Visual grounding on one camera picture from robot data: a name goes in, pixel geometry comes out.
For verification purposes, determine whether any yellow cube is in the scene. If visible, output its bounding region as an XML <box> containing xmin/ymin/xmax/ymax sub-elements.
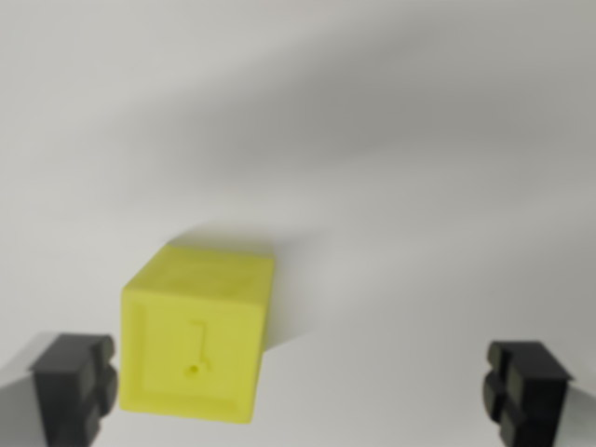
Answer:
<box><xmin>118</xmin><ymin>244</ymin><xmax>276</xmax><ymax>426</ymax></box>

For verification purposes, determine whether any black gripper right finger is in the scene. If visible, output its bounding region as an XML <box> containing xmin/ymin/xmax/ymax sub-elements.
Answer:
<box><xmin>481</xmin><ymin>340</ymin><xmax>596</xmax><ymax>447</ymax></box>

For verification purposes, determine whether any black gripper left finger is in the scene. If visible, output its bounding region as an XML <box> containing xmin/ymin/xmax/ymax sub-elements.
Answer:
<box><xmin>0</xmin><ymin>332</ymin><xmax>120</xmax><ymax>447</ymax></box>

